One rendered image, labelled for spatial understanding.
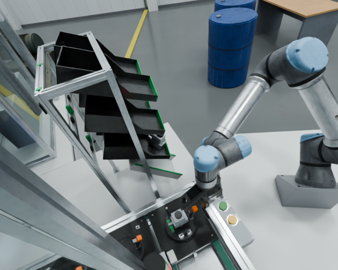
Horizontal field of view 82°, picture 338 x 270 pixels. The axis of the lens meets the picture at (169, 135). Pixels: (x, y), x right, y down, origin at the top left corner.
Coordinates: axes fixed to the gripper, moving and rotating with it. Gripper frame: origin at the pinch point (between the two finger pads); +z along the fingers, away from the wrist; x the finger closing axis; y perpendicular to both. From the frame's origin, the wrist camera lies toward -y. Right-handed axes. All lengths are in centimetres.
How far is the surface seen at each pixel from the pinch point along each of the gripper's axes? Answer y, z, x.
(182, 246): -14.2, 9.6, -7.9
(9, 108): -69, -26, 85
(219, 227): 3.7, 10.6, -8.6
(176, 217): -11.8, -2.8, -0.9
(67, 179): -62, 20, 62
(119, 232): -37.4, 9.5, 9.7
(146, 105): -3.5, -28.7, 40.3
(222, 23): 146, 12, 190
